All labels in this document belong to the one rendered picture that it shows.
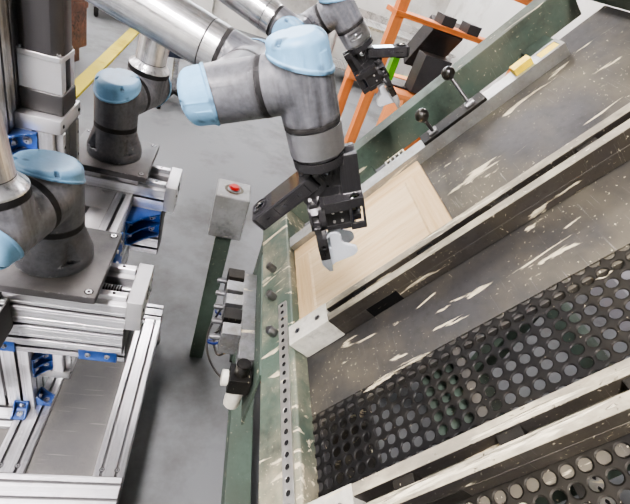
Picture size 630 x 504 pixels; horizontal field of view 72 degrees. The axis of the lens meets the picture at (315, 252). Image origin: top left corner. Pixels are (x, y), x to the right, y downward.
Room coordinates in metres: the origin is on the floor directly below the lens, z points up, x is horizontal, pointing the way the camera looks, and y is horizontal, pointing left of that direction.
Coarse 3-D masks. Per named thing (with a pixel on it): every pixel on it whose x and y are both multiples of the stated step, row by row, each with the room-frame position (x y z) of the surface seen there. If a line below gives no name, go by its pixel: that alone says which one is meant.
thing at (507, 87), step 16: (544, 48) 1.36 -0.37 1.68; (560, 48) 1.33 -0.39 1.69; (544, 64) 1.32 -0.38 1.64; (512, 80) 1.31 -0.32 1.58; (528, 80) 1.32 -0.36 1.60; (496, 96) 1.30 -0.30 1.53; (512, 96) 1.31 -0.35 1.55; (480, 112) 1.29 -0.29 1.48; (464, 128) 1.29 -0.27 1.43; (416, 144) 1.30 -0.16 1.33; (432, 144) 1.27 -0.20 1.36; (400, 160) 1.27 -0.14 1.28; (416, 160) 1.26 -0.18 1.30; (384, 176) 1.24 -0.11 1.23; (368, 192) 1.23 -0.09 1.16; (304, 240) 1.19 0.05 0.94
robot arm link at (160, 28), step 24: (96, 0) 0.61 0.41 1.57; (120, 0) 0.61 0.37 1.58; (144, 0) 0.62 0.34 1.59; (168, 0) 0.63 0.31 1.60; (144, 24) 0.62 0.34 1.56; (168, 24) 0.62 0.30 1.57; (192, 24) 0.62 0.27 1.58; (216, 24) 0.64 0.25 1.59; (168, 48) 0.63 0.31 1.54; (192, 48) 0.62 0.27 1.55; (216, 48) 0.62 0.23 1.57; (240, 48) 0.62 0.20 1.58; (264, 48) 0.66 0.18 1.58
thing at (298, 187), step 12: (288, 180) 0.57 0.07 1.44; (300, 180) 0.55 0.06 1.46; (312, 180) 0.54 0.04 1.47; (276, 192) 0.56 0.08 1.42; (288, 192) 0.54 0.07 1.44; (300, 192) 0.54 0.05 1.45; (312, 192) 0.54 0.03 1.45; (264, 204) 0.54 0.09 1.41; (276, 204) 0.53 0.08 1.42; (288, 204) 0.54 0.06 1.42; (252, 216) 0.54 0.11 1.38; (264, 216) 0.53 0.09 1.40; (276, 216) 0.53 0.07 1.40; (264, 228) 0.53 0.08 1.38
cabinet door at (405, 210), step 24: (408, 168) 1.25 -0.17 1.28; (384, 192) 1.20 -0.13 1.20; (408, 192) 1.15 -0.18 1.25; (432, 192) 1.09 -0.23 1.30; (384, 216) 1.11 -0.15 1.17; (408, 216) 1.05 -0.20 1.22; (432, 216) 1.00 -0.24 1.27; (312, 240) 1.18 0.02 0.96; (360, 240) 1.06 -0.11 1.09; (384, 240) 1.01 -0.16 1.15; (408, 240) 0.97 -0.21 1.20; (312, 264) 1.07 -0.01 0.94; (336, 264) 1.02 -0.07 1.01; (360, 264) 0.97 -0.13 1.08; (312, 288) 0.97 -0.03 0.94; (336, 288) 0.93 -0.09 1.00
